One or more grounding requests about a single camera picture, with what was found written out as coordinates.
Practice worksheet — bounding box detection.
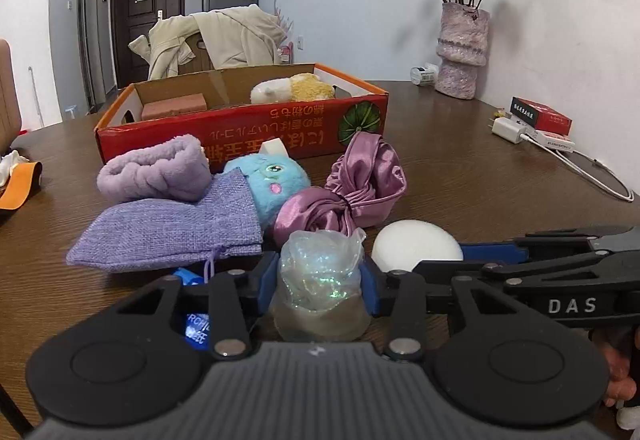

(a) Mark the beige coat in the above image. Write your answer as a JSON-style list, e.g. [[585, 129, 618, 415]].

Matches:
[[128, 6, 288, 80]]

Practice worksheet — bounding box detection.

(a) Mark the small red box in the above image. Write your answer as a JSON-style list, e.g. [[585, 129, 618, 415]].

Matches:
[[511, 96, 573, 133]]

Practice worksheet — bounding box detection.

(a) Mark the small clear jar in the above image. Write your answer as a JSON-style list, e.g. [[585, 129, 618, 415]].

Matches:
[[410, 63, 440, 86]]

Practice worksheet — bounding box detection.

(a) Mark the brown leather chair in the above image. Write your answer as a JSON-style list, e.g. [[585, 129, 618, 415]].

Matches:
[[0, 38, 24, 141]]

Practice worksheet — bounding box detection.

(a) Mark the blue plush toy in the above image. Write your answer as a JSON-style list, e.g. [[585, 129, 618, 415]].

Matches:
[[222, 139, 312, 227]]

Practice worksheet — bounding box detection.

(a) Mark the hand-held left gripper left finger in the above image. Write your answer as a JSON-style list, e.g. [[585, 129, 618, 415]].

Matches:
[[112, 251, 281, 362]]

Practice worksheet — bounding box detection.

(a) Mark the person's right hand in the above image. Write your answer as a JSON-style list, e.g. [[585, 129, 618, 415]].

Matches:
[[590, 324, 640, 431]]

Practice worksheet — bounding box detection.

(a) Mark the white and yellow plush toy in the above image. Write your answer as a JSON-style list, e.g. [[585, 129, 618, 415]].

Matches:
[[250, 74, 337, 103]]

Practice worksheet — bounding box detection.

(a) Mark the white charger plug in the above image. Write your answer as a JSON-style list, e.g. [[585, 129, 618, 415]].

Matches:
[[491, 116, 531, 141]]

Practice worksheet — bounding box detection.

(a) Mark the clear iridescent plastic bag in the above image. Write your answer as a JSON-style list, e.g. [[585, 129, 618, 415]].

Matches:
[[269, 228, 373, 342]]

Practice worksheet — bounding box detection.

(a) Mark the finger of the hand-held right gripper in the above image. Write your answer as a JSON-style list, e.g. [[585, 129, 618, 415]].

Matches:
[[459, 225, 634, 263], [414, 251, 609, 315]]

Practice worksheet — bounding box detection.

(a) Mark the purple linen pouch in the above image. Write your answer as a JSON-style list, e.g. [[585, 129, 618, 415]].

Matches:
[[66, 170, 263, 275]]

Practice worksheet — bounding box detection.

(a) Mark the purple satin cloth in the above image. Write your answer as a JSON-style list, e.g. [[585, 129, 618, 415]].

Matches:
[[272, 132, 407, 245]]

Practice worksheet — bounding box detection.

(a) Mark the white cable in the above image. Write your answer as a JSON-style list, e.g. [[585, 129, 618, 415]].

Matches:
[[542, 140, 635, 203]]

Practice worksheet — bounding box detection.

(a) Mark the white round sponge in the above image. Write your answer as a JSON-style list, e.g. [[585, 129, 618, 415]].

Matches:
[[371, 220, 463, 273]]

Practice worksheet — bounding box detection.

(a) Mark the orange cap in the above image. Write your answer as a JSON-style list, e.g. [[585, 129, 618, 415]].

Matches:
[[0, 161, 44, 211]]

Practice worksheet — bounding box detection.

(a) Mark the purple fuzzy headband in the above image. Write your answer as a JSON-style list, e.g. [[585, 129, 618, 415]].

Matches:
[[96, 135, 212, 203]]

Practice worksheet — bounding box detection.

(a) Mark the wooden chair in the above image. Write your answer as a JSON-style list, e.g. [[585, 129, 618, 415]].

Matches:
[[177, 32, 219, 75]]

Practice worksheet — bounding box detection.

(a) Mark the white cloth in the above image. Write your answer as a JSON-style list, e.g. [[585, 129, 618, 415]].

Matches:
[[0, 150, 29, 188]]

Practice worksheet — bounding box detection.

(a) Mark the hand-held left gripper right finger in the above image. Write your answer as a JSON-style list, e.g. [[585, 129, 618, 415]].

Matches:
[[359, 260, 531, 364]]

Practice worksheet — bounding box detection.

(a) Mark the pink textured vase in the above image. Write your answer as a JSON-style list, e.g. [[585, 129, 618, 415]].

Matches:
[[434, 2, 491, 99]]

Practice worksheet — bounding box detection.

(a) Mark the dark brown door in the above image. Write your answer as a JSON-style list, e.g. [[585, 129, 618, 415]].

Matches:
[[110, 0, 187, 88]]

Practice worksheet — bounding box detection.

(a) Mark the red cardboard box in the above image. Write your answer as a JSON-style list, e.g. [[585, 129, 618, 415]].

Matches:
[[94, 63, 390, 173]]

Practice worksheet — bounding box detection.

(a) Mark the white mop stick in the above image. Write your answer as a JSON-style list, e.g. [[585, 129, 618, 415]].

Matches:
[[27, 66, 46, 128]]

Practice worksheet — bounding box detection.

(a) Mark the blue printed packet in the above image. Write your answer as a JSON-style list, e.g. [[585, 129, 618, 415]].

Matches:
[[172, 267, 212, 349]]

